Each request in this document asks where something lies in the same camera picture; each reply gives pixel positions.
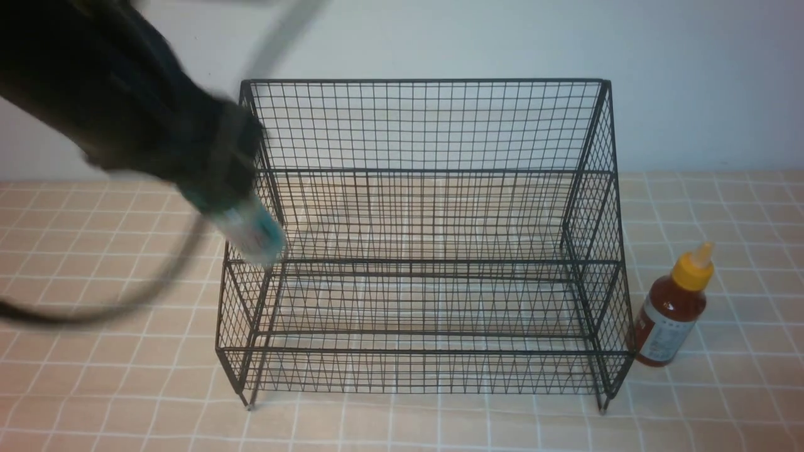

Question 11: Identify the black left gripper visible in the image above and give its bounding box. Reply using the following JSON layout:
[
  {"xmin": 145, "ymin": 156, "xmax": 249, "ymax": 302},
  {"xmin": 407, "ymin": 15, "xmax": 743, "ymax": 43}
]
[{"xmin": 1, "ymin": 1, "xmax": 263, "ymax": 214}]

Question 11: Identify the green cap seasoning shaker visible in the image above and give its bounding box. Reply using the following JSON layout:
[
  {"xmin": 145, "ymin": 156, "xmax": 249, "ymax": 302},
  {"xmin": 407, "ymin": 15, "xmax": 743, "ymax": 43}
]
[{"xmin": 210, "ymin": 195, "xmax": 286, "ymax": 266}]

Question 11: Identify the red sauce bottle yellow cap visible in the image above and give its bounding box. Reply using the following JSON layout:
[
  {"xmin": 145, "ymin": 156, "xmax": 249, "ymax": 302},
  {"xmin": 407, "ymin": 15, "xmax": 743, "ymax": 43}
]
[{"xmin": 629, "ymin": 242, "xmax": 715, "ymax": 367}]

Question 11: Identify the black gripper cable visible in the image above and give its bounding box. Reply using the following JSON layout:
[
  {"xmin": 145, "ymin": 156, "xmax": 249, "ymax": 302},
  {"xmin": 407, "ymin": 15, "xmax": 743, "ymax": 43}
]
[{"xmin": 0, "ymin": 0, "xmax": 327, "ymax": 327}]

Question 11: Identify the black wire mesh rack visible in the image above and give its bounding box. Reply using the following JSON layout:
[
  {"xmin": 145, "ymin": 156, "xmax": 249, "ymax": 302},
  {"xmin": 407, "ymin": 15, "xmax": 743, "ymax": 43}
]
[{"xmin": 215, "ymin": 79, "xmax": 634, "ymax": 412}]

